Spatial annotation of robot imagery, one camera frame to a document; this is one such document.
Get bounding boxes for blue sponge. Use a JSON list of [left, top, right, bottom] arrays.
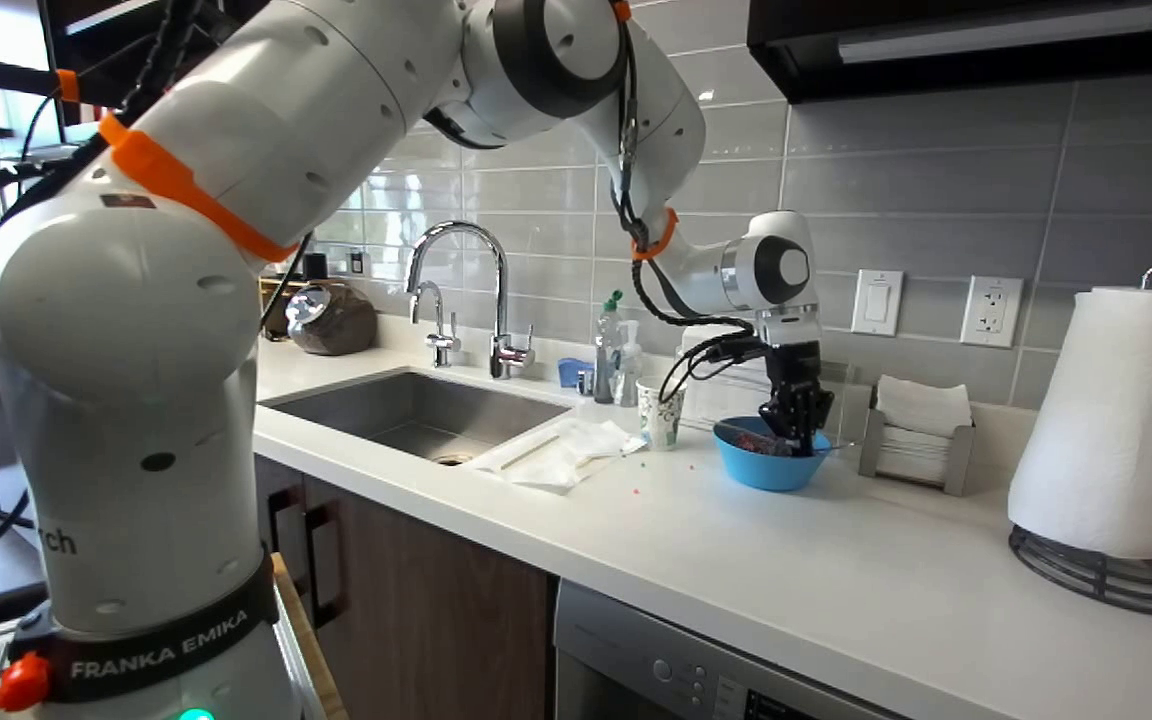
[[557, 357, 593, 395]]

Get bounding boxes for black wire towel holder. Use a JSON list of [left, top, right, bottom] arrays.
[[1010, 529, 1152, 616]]

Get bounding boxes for colourful cereal pieces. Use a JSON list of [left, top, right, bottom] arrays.
[[723, 426, 794, 456]]

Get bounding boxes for blue bowl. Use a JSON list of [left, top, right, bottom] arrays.
[[713, 418, 833, 493]]

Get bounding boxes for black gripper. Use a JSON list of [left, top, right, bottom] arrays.
[[760, 340, 833, 456]]

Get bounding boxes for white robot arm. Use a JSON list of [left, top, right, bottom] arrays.
[[0, 0, 826, 720]]

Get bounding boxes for black range hood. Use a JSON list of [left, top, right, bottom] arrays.
[[747, 0, 1152, 104]]

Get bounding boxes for napkin holder with napkins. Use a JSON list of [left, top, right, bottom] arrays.
[[860, 377, 975, 496]]

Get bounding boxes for chrome kitchen faucet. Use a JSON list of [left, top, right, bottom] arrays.
[[405, 221, 534, 382]]

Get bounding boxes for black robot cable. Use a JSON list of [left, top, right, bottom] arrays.
[[607, 0, 773, 444]]

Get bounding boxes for white paper towel roll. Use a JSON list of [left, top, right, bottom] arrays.
[[1010, 290, 1152, 560]]

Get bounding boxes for white cloth on counter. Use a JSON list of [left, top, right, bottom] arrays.
[[471, 418, 644, 493]]

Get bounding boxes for white paper coffee cup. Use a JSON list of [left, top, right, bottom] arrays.
[[640, 393, 686, 449]]

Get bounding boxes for white electrical outlet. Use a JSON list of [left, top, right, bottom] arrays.
[[961, 276, 1026, 350]]

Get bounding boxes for wooden cabinet door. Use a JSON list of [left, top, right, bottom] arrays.
[[257, 459, 557, 720]]

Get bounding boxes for white light switch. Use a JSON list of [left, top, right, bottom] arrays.
[[854, 269, 903, 336]]

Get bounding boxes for stainless steel sink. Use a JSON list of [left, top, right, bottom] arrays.
[[274, 374, 562, 469]]

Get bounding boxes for dark object behind sink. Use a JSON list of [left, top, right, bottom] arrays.
[[284, 281, 382, 357]]

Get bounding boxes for stainless dishwasher control panel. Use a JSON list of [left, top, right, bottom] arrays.
[[552, 582, 903, 720]]

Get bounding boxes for dish soap bottle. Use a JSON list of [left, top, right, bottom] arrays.
[[593, 290, 638, 408]]

